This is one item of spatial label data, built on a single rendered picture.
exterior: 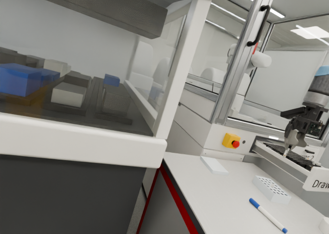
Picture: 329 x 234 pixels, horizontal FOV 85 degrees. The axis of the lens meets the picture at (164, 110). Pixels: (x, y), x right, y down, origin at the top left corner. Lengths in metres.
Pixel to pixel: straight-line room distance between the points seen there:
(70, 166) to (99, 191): 0.14
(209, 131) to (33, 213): 0.79
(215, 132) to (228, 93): 0.22
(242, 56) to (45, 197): 0.99
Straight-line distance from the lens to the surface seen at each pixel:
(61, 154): 0.59
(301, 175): 1.07
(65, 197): 0.77
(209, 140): 1.01
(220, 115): 0.99
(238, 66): 0.99
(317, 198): 3.04
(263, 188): 0.94
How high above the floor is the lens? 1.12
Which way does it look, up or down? 11 degrees down
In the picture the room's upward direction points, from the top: 17 degrees clockwise
